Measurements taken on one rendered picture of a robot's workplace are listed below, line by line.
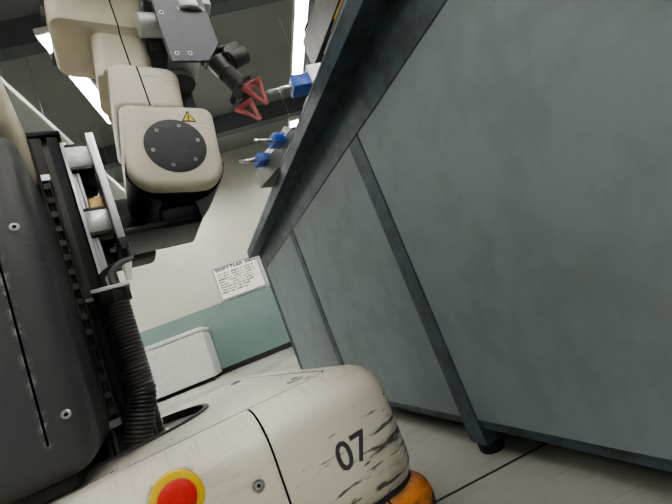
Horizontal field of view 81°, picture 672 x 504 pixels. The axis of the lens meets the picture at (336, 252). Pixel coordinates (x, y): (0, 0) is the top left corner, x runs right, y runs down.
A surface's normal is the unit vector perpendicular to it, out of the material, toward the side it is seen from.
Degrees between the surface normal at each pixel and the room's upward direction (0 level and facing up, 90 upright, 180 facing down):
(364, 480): 90
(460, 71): 90
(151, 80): 90
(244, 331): 90
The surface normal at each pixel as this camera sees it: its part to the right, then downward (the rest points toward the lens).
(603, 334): -0.88, 0.29
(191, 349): 0.14, -0.20
